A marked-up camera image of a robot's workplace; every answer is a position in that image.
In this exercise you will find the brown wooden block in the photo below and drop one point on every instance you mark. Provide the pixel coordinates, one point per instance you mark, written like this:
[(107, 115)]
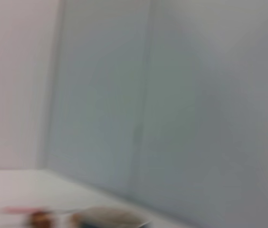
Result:
[(40, 218)]

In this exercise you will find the dark grey ceramic mug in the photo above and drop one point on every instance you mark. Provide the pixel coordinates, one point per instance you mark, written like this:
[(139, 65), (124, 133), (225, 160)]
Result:
[(110, 215)]

